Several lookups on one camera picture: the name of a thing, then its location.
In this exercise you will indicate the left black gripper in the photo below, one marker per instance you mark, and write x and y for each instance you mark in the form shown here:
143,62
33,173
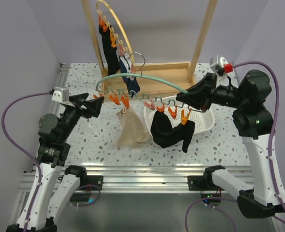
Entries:
92,106

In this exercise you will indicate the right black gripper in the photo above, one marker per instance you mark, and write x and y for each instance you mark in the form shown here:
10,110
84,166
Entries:
202,95

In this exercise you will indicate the beige underwear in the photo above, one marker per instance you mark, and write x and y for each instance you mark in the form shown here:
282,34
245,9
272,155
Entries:
134,132

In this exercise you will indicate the black underwear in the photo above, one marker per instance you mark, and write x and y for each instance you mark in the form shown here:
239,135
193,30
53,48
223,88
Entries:
165,135

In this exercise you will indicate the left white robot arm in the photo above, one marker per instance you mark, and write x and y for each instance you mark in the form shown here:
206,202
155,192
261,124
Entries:
53,186

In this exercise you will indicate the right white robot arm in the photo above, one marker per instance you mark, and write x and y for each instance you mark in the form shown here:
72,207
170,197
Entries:
266,197

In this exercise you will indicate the black sock on yellow hanger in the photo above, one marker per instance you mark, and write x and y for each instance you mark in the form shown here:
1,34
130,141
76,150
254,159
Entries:
112,60

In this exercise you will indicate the navy blue underwear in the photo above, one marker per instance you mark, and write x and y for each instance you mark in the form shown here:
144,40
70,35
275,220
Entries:
130,81

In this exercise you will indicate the yellow clip hanger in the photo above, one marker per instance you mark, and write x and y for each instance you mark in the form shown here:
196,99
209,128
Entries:
115,29

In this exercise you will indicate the white perforated plastic basket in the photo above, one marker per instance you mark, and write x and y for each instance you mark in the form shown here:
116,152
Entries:
203,121

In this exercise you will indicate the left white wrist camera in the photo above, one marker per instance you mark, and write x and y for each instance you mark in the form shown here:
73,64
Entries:
60,93

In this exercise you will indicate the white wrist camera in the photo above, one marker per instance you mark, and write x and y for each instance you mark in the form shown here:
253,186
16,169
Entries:
60,93
217,65

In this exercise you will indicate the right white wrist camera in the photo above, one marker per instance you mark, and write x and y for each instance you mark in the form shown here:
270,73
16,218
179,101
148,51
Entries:
217,65

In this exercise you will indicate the wooden drying rack frame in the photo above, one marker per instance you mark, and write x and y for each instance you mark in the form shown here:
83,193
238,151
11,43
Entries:
199,43

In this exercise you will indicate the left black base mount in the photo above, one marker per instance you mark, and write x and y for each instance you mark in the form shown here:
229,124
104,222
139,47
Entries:
88,193

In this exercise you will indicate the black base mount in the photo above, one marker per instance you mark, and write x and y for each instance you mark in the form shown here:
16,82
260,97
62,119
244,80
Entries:
88,193
198,183

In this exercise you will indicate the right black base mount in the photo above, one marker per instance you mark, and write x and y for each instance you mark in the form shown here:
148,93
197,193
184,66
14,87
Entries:
198,183

